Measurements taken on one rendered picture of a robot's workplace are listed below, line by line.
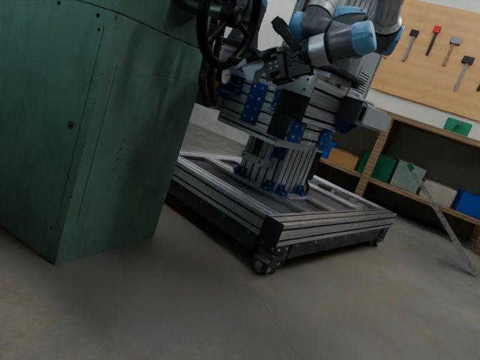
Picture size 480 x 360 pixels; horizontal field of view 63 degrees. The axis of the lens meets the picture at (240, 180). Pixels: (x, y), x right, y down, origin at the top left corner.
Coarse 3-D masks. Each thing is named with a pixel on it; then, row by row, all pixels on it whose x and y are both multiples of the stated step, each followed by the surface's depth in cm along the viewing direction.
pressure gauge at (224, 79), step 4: (216, 72) 135; (220, 72) 134; (224, 72) 135; (228, 72) 137; (216, 76) 135; (220, 76) 134; (224, 76) 136; (228, 76) 138; (216, 80) 136; (220, 80) 135; (224, 80) 137; (228, 80) 139; (216, 84) 138
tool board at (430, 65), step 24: (408, 0) 379; (408, 24) 380; (432, 24) 371; (456, 24) 363; (408, 48) 380; (432, 48) 373; (456, 48) 364; (384, 72) 393; (408, 72) 383; (432, 72) 374; (456, 72) 365; (408, 96) 385; (432, 96) 375; (456, 96) 367
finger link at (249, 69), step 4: (244, 60) 103; (260, 60) 101; (240, 64) 104; (244, 64) 103; (248, 64) 103; (252, 64) 103; (256, 64) 102; (260, 64) 102; (236, 68) 106; (240, 68) 106; (244, 68) 104; (248, 68) 103; (252, 68) 103; (256, 68) 102; (260, 68) 102; (244, 72) 104; (248, 72) 103; (252, 72) 103; (248, 76) 104; (252, 76) 103; (248, 80) 104
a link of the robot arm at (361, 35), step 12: (360, 24) 90; (372, 24) 90; (324, 36) 93; (336, 36) 91; (348, 36) 90; (360, 36) 89; (372, 36) 89; (336, 48) 92; (348, 48) 91; (360, 48) 90; (372, 48) 90; (336, 60) 94
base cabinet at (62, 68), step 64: (0, 0) 114; (64, 0) 103; (0, 64) 116; (64, 64) 104; (128, 64) 104; (192, 64) 128; (0, 128) 118; (64, 128) 105; (128, 128) 114; (0, 192) 120; (64, 192) 107; (128, 192) 125; (64, 256) 113
